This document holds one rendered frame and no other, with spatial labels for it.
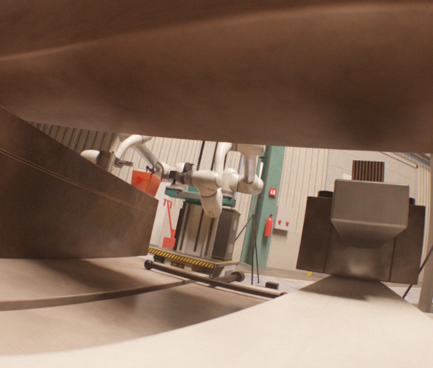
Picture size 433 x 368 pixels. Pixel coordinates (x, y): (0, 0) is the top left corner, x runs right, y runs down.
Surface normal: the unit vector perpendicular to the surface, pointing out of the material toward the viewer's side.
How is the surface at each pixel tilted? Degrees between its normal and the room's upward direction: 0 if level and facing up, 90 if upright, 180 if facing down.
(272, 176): 90
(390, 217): 90
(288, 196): 90
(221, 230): 90
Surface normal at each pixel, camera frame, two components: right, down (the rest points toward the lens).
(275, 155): 0.22, -0.15
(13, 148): 0.98, 0.17
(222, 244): -0.27, -0.25
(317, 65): -0.19, 0.96
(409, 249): -0.48, -0.27
